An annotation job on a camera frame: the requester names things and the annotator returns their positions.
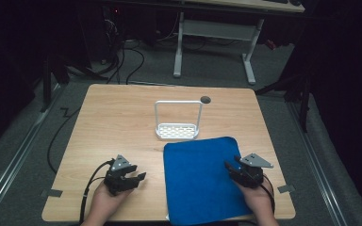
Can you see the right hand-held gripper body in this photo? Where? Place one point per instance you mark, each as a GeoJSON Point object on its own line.
{"type": "Point", "coordinates": [250, 176]}

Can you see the small red object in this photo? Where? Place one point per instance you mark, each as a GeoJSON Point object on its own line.
{"type": "Point", "coordinates": [271, 44]}

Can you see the person's right hand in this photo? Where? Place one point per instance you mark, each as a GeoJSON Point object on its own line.
{"type": "Point", "coordinates": [259, 201]}

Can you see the black metal stand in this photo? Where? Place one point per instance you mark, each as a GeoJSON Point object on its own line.
{"type": "Point", "coordinates": [47, 84]}
{"type": "Point", "coordinates": [303, 94]}

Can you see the dark computer tower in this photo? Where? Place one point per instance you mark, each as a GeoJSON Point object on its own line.
{"type": "Point", "coordinates": [102, 31]}

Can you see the blue cloth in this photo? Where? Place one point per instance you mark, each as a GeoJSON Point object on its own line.
{"type": "Point", "coordinates": [201, 182]}

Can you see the white plastic rack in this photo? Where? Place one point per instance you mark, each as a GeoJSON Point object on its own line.
{"type": "Point", "coordinates": [177, 131]}

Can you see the round dark table grommet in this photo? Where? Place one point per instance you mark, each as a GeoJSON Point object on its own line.
{"type": "Point", "coordinates": [205, 100]}

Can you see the grey tape piece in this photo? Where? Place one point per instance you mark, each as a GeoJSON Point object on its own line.
{"type": "Point", "coordinates": [52, 193]}
{"type": "Point", "coordinates": [286, 188]}

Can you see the metal floor rail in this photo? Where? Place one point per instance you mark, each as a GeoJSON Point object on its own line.
{"type": "Point", "coordinates": [317, 163]}
{"type": "Point", "coordinates": [15, 157]}

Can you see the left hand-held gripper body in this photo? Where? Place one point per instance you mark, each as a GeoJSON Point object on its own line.
{"type": "Point", "coordinates": [117, 180]}

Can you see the white-legged background desk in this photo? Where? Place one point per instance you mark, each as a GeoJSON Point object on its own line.
{"type": "Point", "coordinates": [217, 29]}

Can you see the person's left hand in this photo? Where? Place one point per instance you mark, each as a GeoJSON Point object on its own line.
{"type": "Point", "coordinates": [103, 204]}

